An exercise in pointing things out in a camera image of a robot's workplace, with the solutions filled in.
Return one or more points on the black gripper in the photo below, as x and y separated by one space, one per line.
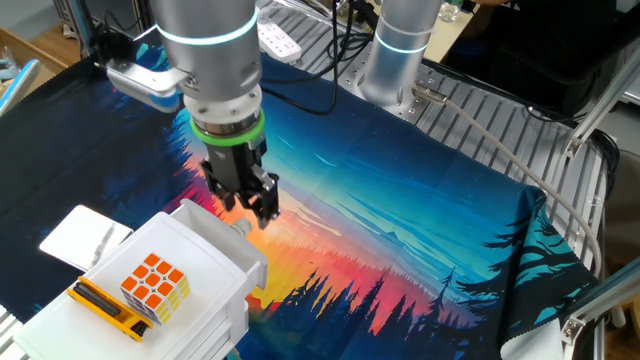
232 167

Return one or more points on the white plastic drawer cabinet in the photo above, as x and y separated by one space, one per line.
150 295

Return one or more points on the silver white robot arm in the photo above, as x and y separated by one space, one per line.
215 55

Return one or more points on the sunset forest print tablecloth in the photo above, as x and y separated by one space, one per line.
375 200

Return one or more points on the Rubik's cube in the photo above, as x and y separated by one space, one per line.
155 285

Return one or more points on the white power strip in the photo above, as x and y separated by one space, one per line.
280 40

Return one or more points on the white digital scale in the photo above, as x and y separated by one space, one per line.
82 235

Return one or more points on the yellow black tool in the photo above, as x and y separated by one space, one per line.
110 310

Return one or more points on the beige desk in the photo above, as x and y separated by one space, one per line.
447 40

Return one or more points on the white blue plastic panel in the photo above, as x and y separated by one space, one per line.
20 85

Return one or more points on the brown wooden board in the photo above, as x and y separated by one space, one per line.
30 50

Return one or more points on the clear plastic bottle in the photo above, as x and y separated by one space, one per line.
450 12

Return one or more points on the black equipment case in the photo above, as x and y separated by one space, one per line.
540 55

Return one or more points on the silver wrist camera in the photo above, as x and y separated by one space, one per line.
145 82

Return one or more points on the aluminium frame beam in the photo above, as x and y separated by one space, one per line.
82 20

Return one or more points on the slanted aluminium frame strut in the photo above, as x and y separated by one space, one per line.
600 107

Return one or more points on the aluminium frame post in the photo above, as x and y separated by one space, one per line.
610 295

